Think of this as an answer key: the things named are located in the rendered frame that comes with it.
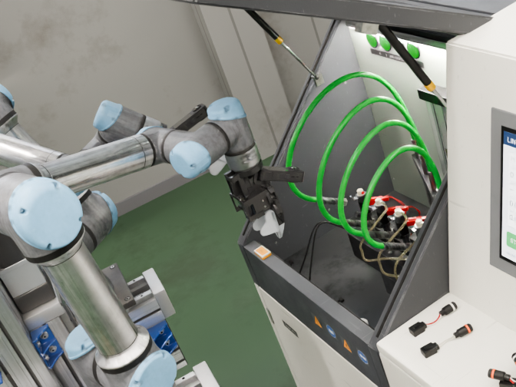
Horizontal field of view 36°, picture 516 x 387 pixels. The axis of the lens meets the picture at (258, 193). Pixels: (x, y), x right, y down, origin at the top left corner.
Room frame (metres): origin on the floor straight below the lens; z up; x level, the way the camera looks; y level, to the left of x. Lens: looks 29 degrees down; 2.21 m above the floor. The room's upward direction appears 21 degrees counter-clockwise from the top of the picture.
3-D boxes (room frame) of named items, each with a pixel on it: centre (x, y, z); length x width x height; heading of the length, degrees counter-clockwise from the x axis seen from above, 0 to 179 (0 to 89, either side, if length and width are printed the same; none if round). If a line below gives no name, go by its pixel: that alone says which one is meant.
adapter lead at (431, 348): (1.29, -0.27, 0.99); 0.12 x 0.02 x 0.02; 100
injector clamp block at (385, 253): (1.68, -0.29, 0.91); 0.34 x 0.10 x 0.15; 20
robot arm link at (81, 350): (1.40, 0.43, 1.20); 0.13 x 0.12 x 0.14; 37
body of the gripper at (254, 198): (1.57, 0.01, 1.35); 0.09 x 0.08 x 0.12; 110
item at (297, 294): (1.71, -0.03, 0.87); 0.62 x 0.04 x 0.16; 20
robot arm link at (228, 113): (1.57, 0.00, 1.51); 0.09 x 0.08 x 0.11; 127
